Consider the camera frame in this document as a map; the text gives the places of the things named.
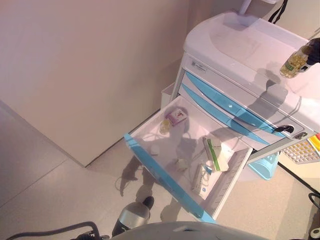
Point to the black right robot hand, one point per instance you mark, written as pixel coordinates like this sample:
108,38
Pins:
315,52

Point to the clear bottle yellow capsules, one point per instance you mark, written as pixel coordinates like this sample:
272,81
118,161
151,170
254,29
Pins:
292,65
165,126

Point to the blue fronted cart drawer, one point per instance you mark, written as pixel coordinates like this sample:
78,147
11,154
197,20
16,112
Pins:
160,170
225,100
212,107

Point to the green white medicine box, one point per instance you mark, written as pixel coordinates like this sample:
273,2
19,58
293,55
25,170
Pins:
216,153

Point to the pink white medicine box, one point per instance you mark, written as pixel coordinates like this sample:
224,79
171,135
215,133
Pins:
176,116

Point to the blue white medicine box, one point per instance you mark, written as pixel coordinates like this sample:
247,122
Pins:
201,182

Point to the white medical cart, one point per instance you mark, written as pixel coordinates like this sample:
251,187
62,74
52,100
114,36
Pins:
237,45

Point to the white pole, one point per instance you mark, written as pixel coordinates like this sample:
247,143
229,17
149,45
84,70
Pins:
245,12

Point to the black cart key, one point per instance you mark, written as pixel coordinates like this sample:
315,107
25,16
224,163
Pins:
285,129

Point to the silver cart latch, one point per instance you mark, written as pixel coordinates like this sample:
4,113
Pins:
300,135

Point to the yellow sharps container red lid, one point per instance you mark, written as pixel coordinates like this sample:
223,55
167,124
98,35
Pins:
315,142

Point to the white perforated side basket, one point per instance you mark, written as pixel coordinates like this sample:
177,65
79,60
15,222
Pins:
300,152

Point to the cart label sticker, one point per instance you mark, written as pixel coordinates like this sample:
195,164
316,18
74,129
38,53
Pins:
198,66

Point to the light blue lidded bin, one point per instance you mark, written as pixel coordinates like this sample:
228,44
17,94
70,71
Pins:
263,166

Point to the white side bin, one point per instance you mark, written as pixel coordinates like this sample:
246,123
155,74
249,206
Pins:
168,97

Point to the small white box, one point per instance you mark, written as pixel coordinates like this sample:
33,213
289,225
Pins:
181,165

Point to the grey robot torso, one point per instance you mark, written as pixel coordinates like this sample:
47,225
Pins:
187,232

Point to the black left robot foot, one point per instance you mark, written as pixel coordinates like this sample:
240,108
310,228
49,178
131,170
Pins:
148,202

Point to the silver left robot leg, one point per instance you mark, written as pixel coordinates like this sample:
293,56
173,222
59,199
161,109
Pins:
132,217

